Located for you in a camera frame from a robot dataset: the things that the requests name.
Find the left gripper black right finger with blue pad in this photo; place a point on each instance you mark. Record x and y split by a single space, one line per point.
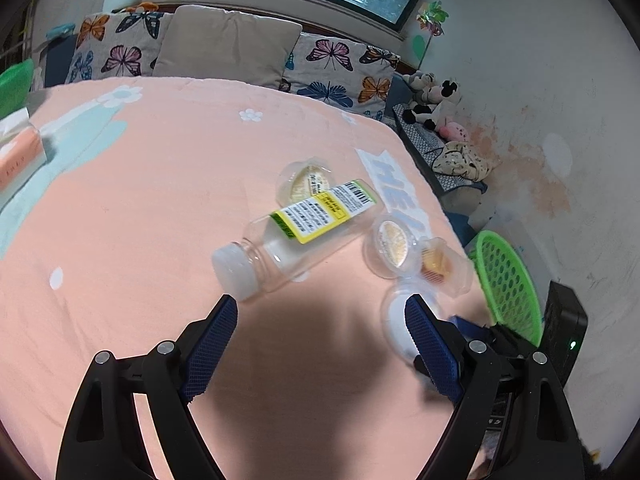
498 381

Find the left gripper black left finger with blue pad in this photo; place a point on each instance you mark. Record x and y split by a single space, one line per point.
102 437

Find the green plastic mesh basket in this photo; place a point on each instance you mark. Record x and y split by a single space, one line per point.
509 291

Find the orange pastry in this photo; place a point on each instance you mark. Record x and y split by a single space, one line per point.
444 269

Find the clear plastic cup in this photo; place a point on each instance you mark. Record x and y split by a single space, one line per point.
393 314

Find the clear plastic bottle yellow label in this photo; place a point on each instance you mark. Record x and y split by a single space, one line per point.
291 240

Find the clear jelly cup yellow lid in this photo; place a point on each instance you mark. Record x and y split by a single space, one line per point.
302 179

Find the black device green light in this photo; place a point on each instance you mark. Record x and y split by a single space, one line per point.
565 326

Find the peach patterned tablecloth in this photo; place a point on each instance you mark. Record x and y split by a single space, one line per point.
148 177

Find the spotted cream cloth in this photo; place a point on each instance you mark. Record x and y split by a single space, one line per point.
461 159

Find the pink plush toy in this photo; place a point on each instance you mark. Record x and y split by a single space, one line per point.
453 132

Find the black white plush toys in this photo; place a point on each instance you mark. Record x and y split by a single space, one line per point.
432 104

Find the pink tissue pack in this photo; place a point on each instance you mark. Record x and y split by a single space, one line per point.
22 153

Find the right butterfly print pillow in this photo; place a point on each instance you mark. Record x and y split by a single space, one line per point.
347 74

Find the butterfly print pillow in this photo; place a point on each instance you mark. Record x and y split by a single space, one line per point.
122 44
347 74

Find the colourful pinwheel decoration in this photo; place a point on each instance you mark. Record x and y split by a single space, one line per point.
431 17

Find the green wavy bowl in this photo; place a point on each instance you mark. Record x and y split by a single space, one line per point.
15 83

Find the left butterfly print pillow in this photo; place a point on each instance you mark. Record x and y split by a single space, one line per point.
122 44

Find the beige cushion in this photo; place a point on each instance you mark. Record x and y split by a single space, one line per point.
203 42

